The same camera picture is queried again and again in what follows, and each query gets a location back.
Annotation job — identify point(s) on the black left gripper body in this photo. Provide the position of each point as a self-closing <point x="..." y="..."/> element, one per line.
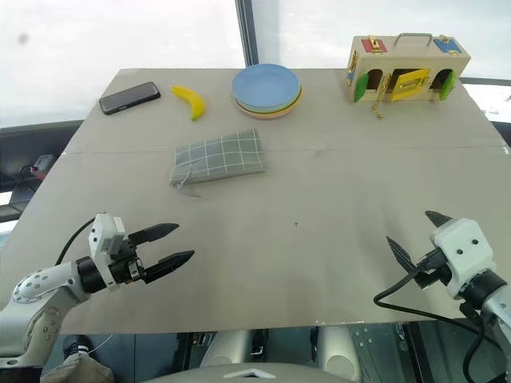
<point x="127" y="267"/>

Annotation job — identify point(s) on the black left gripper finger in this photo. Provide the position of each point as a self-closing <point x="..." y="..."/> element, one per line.
<point x="159" y="230"/>
<point x="173" y="261"/>

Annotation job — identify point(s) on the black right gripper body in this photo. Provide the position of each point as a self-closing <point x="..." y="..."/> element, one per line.
<point x="433" y="265"/>

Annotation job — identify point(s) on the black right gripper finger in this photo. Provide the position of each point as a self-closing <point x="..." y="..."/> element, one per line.
<point x="401" y="253"/>
<point x="437" y="218"/>

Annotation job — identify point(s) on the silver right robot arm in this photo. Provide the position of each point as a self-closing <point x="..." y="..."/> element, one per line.
<point x="493" y="315"/>

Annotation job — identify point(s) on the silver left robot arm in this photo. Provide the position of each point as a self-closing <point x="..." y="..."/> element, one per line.
<point x="40" y="285"/>

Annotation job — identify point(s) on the grey checked cloth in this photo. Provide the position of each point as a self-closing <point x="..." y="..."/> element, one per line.
<point x="219" y="155"/>

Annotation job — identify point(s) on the dark shoe with white stripe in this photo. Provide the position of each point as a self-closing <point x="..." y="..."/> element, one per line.
<point x="78" y="351"/>

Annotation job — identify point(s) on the grey rounded robot leg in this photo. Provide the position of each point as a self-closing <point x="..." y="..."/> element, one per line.
<point x="229" y="347"/>
<point x="339" y="351"/>

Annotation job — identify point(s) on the khaki fabric lump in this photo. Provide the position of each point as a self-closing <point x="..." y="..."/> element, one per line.
<point x="78" y="371"/>

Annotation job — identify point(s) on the grey robot torso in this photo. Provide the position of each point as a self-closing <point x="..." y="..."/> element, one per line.
<point x="245" y="373"/>

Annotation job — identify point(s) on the yellow toy banana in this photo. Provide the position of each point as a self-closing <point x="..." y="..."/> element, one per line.
<point x="193" y="101"/>

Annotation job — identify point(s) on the green lock box door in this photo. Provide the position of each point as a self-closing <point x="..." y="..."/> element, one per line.
<point x="361" y="88"/>
<point x="447" y="85"/>

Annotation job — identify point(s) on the grey device with red part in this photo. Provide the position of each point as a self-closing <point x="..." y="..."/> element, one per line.
<point x="42" y="163"/>

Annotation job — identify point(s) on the black smartphone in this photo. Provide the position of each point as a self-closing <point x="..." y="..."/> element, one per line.
<point x="129" y="97"/>

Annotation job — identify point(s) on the yellow lock box door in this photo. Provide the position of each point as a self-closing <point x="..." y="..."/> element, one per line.
<point x="409" y="84"/>

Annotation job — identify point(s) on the wooden lock box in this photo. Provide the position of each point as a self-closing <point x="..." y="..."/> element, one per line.
<point x="407" y="65"/>

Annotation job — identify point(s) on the pink plastic plate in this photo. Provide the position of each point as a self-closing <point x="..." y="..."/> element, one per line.
<point x="265" y="115"/>

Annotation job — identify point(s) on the blue plastic plate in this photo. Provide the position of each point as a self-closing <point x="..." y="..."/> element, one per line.
<point x="266" y="85"/>

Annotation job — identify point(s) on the yellow plastic plate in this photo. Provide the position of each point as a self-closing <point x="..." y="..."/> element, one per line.
<point x="296" y="103"/>

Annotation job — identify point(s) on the green plastic plate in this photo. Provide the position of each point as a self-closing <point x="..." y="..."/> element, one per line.
<point x="293" y="101"/>

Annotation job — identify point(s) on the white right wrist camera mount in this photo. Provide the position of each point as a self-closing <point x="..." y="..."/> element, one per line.
<point x="463" y="247"/>

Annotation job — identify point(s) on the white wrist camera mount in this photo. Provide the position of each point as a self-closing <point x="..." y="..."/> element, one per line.
<point x="463" y="247"/>
<point x="103" y="235"/>

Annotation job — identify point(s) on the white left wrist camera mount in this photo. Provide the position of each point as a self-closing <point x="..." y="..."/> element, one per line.
<point x="103" y="235"/>

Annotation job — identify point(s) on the metal table frame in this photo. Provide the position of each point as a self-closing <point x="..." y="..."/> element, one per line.
<point x="383" y="347"/>

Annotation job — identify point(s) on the dark window frame post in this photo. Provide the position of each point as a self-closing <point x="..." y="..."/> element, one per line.
<point x="246" y="34"/>

